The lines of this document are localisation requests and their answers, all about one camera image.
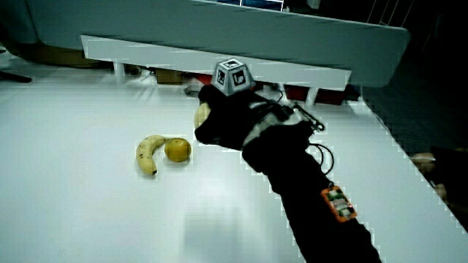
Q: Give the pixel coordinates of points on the orange fruit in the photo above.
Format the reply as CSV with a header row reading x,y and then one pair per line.
x,y
177,149

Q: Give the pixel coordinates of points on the cardboard box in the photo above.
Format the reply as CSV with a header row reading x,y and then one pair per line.
x,y
169,76

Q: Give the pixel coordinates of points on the orange sensor module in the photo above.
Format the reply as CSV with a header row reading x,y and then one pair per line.
x,y
339,204

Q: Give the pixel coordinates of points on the person's right hand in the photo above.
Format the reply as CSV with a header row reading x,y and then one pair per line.
x,y
226,120

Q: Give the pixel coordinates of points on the red box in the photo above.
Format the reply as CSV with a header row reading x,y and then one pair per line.
x,y
331,97
296,93

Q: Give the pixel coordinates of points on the yellow pear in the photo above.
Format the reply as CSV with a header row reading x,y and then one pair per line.
x,y
201,115

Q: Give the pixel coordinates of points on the white shelf board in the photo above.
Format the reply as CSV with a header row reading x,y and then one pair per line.
x,y
153,55

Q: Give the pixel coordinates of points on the large white panel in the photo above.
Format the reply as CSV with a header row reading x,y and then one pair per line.
x,y
292,36

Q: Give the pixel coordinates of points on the yellow banana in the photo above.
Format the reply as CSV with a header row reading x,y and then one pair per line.
x,y
145,153

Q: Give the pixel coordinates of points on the person's right forearm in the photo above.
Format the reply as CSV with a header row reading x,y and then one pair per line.
x,y
303,190

